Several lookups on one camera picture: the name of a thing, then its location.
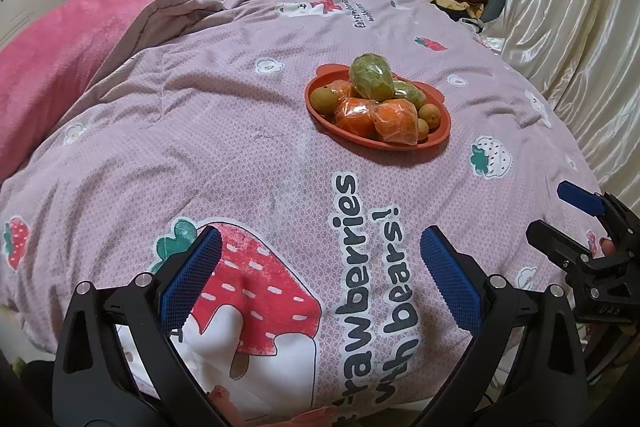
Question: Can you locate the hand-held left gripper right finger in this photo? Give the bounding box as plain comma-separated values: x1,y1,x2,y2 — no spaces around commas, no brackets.
417,225,588,427

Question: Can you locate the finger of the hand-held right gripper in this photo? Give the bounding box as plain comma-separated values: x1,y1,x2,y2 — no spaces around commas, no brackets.
526,219,594,274
556,180,633,249

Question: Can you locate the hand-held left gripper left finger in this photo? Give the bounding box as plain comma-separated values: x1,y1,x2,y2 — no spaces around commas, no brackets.
52,225,226,427

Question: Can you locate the plastic-wrapped orange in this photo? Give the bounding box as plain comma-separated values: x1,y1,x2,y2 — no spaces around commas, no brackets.
325,79,358,105
372,99,420,146
334,98,377,138

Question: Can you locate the plastic-wrapped green mandarin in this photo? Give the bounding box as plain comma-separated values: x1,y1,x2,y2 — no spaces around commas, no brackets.
392,79,426,105
348,53,396,102

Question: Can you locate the orange bear-eared plate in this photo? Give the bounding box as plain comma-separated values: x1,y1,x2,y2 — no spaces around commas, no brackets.
304,63,452,151

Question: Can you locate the pink strawberry-print quilt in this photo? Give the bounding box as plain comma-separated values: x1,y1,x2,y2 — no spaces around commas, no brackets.
0,0,608,420

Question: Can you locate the person's bare foot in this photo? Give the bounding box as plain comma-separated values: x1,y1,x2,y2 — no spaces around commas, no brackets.
210,384,246,427

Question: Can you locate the cream satin curtain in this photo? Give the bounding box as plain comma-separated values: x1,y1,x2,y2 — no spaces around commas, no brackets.
475,0,640,208

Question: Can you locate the pink fleece blanket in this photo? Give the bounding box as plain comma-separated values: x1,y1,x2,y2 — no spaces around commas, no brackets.
0,0,256,182

